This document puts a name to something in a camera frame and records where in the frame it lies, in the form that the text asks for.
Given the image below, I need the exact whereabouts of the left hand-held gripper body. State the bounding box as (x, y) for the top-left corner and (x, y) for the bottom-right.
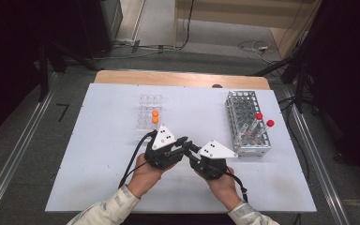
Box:
(143, 124), (186, 171)

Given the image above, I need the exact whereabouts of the metal tube rack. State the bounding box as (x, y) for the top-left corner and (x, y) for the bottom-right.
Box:
(224, 90), (272, 158)

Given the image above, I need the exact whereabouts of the metal floor rail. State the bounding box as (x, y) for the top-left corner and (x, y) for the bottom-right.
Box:
(282, 85), (351, 225)
(0, 73), (59, 219)

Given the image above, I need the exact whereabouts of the black cabinet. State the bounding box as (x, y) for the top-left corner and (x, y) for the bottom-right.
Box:
(74, 0), (124, 60)

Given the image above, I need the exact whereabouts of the black floor cable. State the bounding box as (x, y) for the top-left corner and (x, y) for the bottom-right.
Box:
(277, 96), (311, 181)

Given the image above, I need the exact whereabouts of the person's right hand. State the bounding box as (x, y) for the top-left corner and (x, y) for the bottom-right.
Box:
(200, 167), (242, 212)

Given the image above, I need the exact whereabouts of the left hand-held gripper cable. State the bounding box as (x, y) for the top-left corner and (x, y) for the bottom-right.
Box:
(118, 129), (158, 189)

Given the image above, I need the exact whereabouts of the white table board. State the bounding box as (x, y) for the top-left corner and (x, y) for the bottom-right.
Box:
(45, 82), (317, 214)

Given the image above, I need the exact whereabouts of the coiled white floor cable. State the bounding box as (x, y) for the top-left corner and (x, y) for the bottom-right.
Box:
(237, 39), (278, 65)

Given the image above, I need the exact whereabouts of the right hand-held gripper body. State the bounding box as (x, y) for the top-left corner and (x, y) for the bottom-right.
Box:
(188, 140), (239, 181)

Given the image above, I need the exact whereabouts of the black floor tape mark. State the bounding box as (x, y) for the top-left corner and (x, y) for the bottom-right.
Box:
(55, 103), (70, 123)

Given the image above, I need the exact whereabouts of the red-capped test tube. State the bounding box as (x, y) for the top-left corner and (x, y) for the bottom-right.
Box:
(257, 119), (276, 143)
(247, 112), (263, 139)

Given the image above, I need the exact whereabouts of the clear plastic tube rack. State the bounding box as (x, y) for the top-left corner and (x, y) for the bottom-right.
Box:
(135, 94), (163, 142)

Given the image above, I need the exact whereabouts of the person's left hand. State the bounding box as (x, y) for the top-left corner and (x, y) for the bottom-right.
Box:
(127, 153), (170, 200)

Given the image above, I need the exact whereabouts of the hanging black cable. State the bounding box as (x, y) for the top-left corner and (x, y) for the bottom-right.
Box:
(180, 0), (196, 50)

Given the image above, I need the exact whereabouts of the right hand-held gripper cable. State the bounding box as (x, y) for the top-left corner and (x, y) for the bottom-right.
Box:
(223, 170), (248, 203)

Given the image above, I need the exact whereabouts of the hand-held gripper cable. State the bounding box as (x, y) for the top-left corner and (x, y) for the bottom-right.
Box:
(223, 170), (248, 203)
(118, 129), (158, 189)

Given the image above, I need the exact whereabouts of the black metal stand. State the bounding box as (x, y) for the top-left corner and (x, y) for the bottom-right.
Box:
(252, 54), (315, 114)
(37, 41), (102, 102)

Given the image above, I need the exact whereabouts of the wooden shelf unit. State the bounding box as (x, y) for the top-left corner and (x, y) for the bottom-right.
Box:
(172, 0), (323, 60)

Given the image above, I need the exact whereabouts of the wooden table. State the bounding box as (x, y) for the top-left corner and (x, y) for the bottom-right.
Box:
(93, 69), (271, 91)

